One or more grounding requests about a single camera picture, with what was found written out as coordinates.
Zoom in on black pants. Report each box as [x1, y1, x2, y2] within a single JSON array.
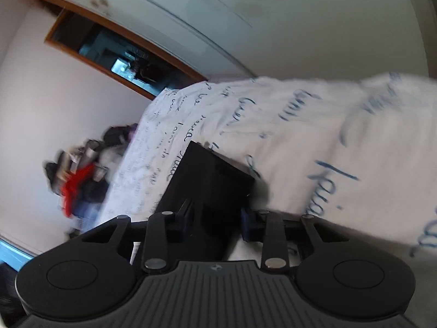
[[155, 141, 256, 264]]

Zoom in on pile of clothes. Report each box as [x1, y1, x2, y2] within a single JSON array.
[[43, 123, 138, 231]]

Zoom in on white script-print bed sheet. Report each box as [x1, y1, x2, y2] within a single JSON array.
[[98, 73, 436, 327]]

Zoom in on window with grey frame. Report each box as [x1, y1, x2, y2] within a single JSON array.
[[1, 239, 33, 265]]

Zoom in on wooden door frame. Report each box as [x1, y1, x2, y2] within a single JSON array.
[[36, 0, 206, 100]]

